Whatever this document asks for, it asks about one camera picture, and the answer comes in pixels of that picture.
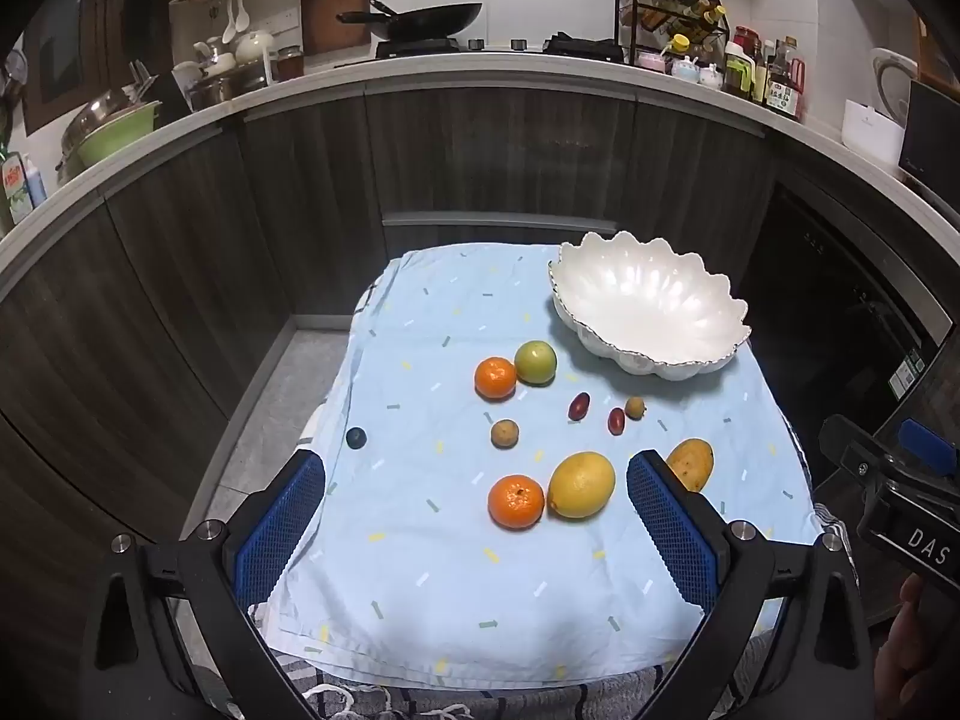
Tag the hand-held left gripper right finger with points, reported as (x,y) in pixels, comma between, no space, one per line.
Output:
(671,532)

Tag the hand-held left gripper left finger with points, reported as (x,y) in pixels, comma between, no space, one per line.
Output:
(281,532)

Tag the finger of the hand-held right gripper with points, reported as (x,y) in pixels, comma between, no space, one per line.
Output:
(930,446)
(851,444)

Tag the brown russet pear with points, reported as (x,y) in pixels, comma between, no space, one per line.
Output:
(694,463)

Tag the yellow lemon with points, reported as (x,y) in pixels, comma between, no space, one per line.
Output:
(581,485)

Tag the dark blueberry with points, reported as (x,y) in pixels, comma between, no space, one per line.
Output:
(355,437)

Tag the red cherry tomato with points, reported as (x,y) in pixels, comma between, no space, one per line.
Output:
(616,420)
(578,406)

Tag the brown longan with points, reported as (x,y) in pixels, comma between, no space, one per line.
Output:
(635,408)
(505,433)

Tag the mandarin orange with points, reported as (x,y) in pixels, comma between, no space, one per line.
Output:
(496,377)
(516,502)

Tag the green apple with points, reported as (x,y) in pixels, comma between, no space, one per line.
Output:
(535,362)

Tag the white scalloped ceramic bowl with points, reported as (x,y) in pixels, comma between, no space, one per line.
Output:
(645,300)

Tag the person's right hand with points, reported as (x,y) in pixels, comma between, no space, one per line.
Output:
(919,660)

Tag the black built-in dishwasher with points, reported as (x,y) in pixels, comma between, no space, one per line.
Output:
(817,315)

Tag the light blue patterned tablecloth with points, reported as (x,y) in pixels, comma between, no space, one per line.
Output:
(450,577)

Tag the grey striped blanket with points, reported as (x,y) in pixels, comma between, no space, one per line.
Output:
(390,701)

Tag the black microwave oven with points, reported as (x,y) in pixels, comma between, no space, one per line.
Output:
(934,135)

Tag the white rice cooker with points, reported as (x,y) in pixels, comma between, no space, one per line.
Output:
(892,82)

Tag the white condiment jar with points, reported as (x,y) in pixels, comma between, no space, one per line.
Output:
(711,75)
(685,69)

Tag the red lid jar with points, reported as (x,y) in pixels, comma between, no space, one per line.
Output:
(745,37)

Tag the green basin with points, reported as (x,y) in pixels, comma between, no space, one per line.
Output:
(120,136)

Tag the blue white bottle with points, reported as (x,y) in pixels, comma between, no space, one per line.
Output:
(34,180)

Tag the pink condiment jar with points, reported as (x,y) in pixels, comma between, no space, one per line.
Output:
(651,62)

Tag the green dish soap bottle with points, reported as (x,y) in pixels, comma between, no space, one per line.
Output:
(13,191)

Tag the steel pot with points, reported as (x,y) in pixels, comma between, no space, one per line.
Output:
(225,88)

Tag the steel pan lid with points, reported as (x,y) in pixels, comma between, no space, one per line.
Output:
(94,116)

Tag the glass jar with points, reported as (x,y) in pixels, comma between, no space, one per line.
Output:
(289,64)

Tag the white kitchen countertop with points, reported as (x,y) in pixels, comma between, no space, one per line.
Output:
(525,73)

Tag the black gas stove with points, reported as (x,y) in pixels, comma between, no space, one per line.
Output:
(577,46)

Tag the white teapot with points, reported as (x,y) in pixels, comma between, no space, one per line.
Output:
(255,47)

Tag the white hanging spoon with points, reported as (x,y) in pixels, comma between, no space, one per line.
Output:
(229,30)
(242,15)

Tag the black wok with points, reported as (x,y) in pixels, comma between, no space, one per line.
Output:
(427,19)

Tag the dark wooden door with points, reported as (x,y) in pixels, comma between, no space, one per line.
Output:
(82,30)

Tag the round wall gauge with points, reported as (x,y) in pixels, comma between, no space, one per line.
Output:
(15,75)

